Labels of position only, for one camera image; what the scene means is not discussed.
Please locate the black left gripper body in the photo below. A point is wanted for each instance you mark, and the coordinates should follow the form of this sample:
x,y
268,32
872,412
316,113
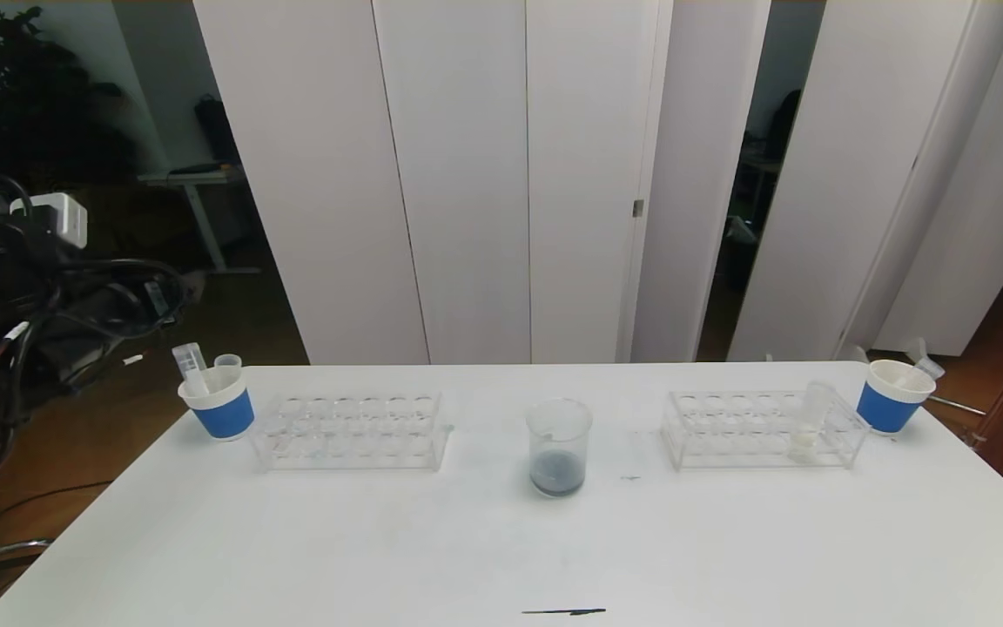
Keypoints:
x,y
156,299

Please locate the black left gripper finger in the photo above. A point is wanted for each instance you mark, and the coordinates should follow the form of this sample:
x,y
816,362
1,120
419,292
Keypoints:
x,y
188,286

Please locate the red pigment test tube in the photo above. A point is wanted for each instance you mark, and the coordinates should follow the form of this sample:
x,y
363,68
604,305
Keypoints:
x,y
191,366
924,357

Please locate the blue pigment test tube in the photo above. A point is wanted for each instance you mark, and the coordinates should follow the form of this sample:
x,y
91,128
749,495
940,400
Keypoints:
x,y
228,362

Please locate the clear acrylic test tube rack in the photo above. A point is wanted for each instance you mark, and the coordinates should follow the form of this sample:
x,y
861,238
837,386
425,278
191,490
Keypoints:
x,y
353,435
745,431

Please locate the clear glass beaker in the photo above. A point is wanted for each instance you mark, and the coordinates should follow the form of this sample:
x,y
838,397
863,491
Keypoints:
x,y
559,461

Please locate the white pigment test tube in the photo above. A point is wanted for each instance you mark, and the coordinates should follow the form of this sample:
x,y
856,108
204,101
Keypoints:
x,y
806,440

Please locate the brown cardboard box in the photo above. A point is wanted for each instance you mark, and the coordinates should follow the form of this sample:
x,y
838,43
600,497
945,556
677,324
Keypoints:
x,y
105,209

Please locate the white standing desk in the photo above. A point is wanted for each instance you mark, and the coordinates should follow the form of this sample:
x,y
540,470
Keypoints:
x,y
197,177

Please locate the blue white paper cup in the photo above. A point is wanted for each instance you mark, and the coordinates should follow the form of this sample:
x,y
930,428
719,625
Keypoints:
x,y
889,407
223,416

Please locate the black bag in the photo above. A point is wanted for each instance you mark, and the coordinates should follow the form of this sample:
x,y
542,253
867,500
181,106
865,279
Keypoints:
x,y
216,131

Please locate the dark green potted plant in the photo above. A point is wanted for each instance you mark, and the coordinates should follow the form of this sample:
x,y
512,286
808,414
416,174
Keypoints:
x,y
31,96

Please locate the white folding partition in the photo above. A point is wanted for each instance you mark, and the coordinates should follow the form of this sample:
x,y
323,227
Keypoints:
x,y
467,174
858,174

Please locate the black tape strip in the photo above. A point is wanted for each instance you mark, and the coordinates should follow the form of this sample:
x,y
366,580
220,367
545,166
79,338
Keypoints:
x,y
567,610

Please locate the white partition foot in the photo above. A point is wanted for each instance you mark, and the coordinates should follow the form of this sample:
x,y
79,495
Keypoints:
x,y
854,353

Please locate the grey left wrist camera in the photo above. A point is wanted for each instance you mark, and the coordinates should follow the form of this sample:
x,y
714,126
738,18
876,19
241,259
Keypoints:
x,y
53,219

